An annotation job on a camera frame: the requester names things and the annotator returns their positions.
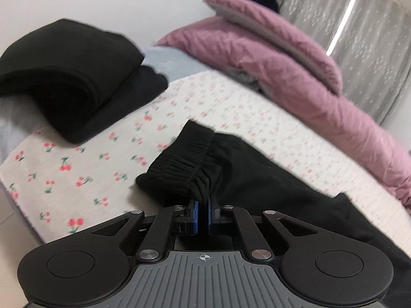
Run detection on grey patterned curtain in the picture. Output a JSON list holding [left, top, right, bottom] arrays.
[[328, 0, 411, 126], [277, 0, 357, 53]]

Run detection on grey cloth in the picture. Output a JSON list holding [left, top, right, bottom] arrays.
[[229, 67, 268, 94]]

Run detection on white cloth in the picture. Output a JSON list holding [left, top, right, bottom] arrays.
[[0, 95, 44, 159]]

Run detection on folded black pants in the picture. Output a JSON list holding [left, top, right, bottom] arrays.
[[42, 65, 170, 144], [0, 18, 145, 110]]

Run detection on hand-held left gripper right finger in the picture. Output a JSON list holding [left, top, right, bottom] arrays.
[[208, 197, 320, 262]]

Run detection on pink pillow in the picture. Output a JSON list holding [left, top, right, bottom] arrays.
[[202, 0, 343, 97]]

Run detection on black pants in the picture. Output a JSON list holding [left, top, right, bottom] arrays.
[[0, 18, 145, 110], [135, 119, 411, 299], [42, 65, 170, 144]]

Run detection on pink duvet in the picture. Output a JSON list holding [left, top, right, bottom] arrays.
[[153, 17, 411, 211]]

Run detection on cherry print bed sheet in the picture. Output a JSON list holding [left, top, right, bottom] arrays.
[[0, 70, 411, 245]]

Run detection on light blue sheet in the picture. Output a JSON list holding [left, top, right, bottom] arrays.
[[141, 46, 208, 81]]

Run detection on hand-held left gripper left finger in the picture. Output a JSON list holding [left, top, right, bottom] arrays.
[[91, 199, 200, 264]]

